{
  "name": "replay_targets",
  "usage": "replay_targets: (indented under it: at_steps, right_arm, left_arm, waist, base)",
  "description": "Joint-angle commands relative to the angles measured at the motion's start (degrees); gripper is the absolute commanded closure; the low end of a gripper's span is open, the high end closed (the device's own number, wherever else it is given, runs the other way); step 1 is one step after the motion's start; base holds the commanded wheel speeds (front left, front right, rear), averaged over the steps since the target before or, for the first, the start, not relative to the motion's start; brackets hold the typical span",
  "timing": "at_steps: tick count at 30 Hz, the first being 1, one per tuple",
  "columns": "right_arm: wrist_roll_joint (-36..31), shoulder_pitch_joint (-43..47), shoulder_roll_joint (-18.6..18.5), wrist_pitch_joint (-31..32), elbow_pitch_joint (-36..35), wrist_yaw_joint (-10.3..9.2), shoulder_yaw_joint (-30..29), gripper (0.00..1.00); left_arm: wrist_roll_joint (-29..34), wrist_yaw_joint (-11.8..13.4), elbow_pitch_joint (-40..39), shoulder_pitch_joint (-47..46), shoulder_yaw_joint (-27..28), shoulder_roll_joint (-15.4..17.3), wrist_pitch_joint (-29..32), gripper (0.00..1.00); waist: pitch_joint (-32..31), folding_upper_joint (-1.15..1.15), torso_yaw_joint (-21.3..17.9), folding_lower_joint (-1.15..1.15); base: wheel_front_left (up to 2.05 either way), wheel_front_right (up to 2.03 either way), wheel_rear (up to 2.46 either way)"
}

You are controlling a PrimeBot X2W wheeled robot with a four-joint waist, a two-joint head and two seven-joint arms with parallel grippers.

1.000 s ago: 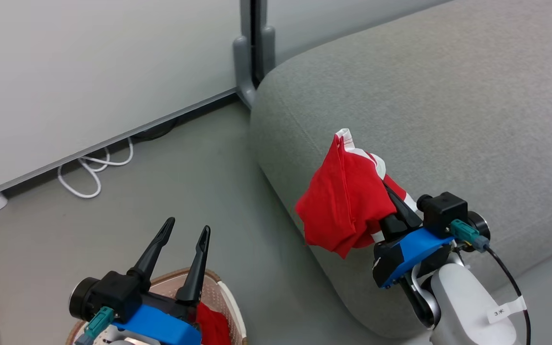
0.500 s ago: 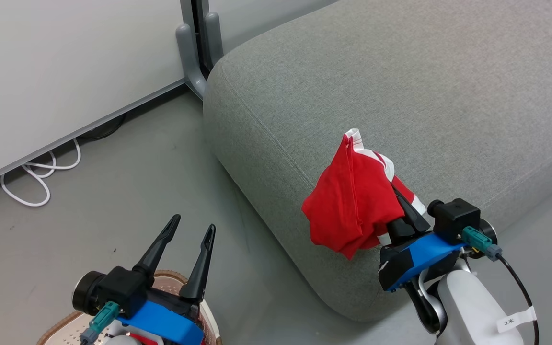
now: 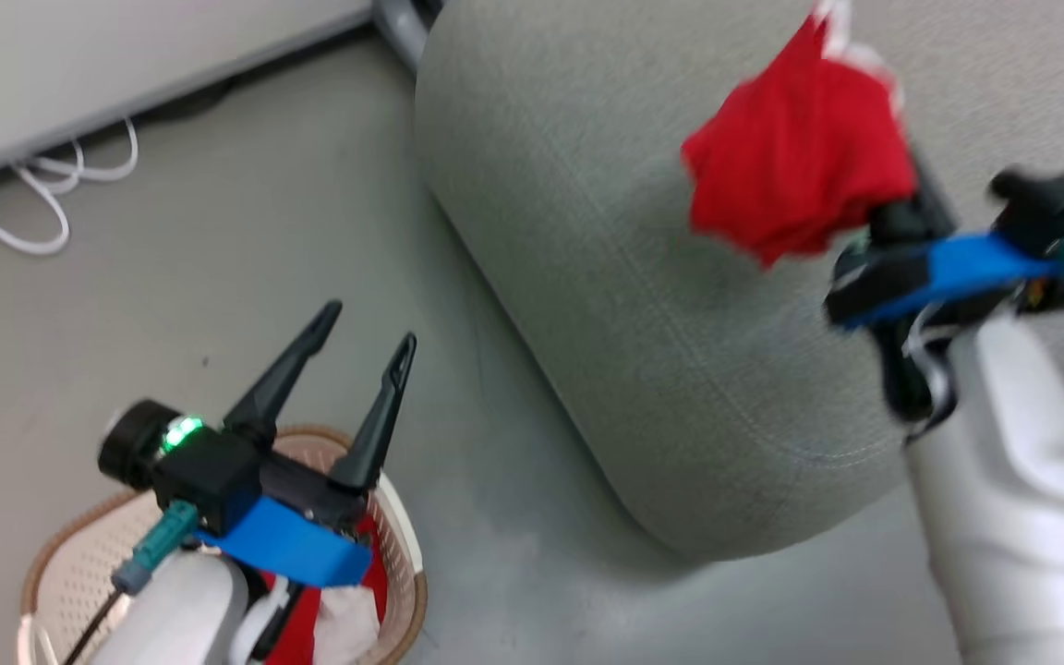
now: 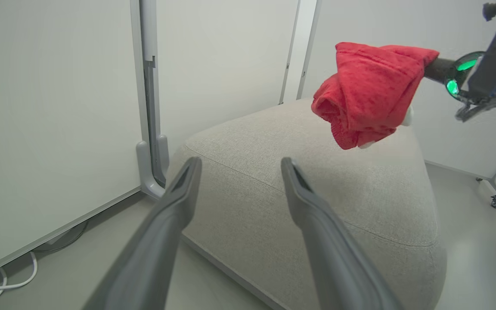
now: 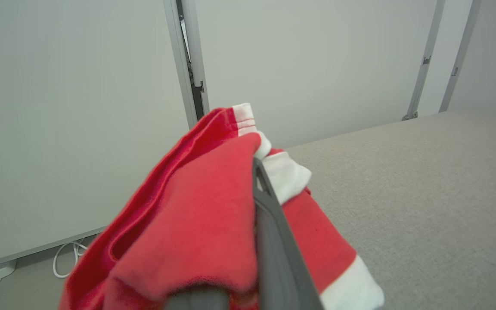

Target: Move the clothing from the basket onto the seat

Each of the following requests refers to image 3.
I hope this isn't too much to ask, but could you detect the beige woven laundry basket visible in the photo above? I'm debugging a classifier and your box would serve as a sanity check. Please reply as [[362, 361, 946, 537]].
[[18, 424, 429, 665]]

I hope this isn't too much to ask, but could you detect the red clothing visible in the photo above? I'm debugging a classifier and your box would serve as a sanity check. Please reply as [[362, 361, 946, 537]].
[[258, 515, 391, 665]]

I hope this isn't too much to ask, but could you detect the white looped floor cable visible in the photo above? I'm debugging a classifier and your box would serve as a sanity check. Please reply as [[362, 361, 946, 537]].
[[0, 115, 141, 258]]

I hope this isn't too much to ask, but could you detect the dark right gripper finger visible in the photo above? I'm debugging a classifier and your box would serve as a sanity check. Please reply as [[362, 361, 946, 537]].
[[905, 143, 958, 234]]

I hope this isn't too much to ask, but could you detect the teal-plug left camera cable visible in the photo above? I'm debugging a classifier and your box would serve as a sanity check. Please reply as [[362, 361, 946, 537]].
[[59, 501, 201, 665]]

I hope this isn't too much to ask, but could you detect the black left gripper body blue band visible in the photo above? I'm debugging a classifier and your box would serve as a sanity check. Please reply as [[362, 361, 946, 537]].
[[192, 443, 376, 590]]

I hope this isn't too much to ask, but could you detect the white low cabinet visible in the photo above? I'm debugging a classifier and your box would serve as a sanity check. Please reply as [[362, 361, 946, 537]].
[[0, 0, 376, 192]]

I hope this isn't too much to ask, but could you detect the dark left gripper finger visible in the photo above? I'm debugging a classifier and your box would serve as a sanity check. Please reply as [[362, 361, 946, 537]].
[[222, 299, 345, 450], [328, 332, 418, 492]]

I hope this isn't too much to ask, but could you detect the dark grey metal leg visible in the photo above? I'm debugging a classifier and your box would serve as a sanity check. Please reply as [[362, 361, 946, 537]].
[[372, 0, 446, 73]]

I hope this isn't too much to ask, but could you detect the grey fabric sofa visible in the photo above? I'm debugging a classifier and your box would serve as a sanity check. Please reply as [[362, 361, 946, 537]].
[[412, 0, 1064, 564]]

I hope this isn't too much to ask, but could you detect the black right gripper body blue band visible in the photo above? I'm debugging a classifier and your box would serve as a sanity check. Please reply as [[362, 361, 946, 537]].
[[823, 199, 1064, 428]]

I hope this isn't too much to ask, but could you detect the white clothing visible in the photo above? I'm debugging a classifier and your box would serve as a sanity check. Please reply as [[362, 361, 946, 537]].
[[312, 586, 381, 665]]

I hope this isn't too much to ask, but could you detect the red garment with white trim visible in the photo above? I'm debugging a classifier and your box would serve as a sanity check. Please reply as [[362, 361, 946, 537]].
[[680, 0, 921, 271]]

